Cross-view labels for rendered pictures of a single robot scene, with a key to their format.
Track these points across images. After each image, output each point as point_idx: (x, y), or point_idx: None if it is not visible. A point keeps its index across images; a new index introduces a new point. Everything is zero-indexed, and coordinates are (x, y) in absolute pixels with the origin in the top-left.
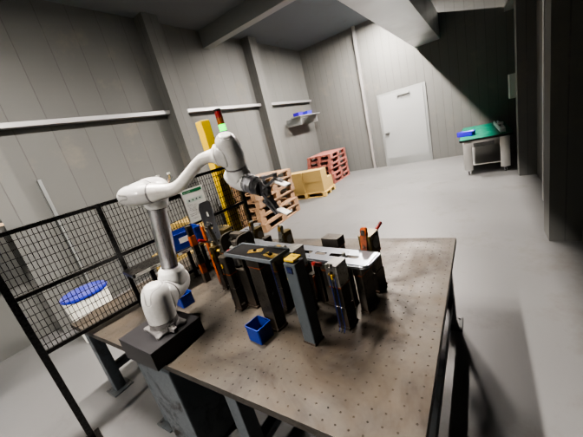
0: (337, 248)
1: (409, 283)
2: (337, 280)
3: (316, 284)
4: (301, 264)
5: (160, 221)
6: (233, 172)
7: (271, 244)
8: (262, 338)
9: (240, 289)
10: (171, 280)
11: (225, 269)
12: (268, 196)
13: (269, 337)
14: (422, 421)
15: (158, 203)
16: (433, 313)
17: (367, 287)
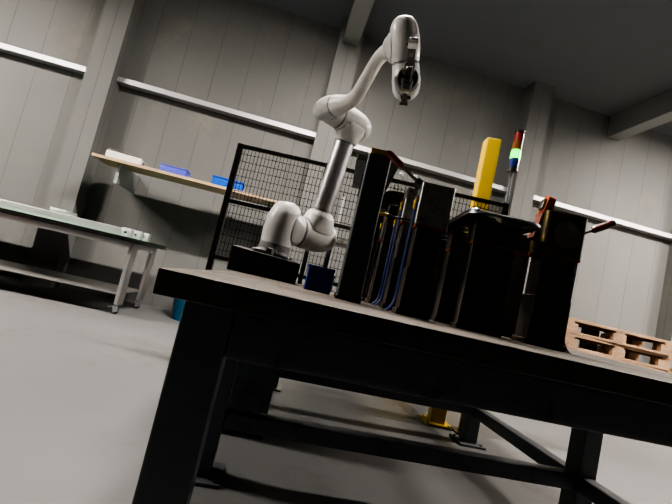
0: None
1: (609, 364)
2: (417, 208)
3: (434, 285)
4: (383, 161)
5: (337, 153)
6: (395, 64)
7: None
8: (309, 280)
9: None
10: (309, 219)
11: None
12: (406, 83)
13: (318, 291)
14: (261, 289)
15: (343, 131)
16: (565, 357)
17: (479, 276)
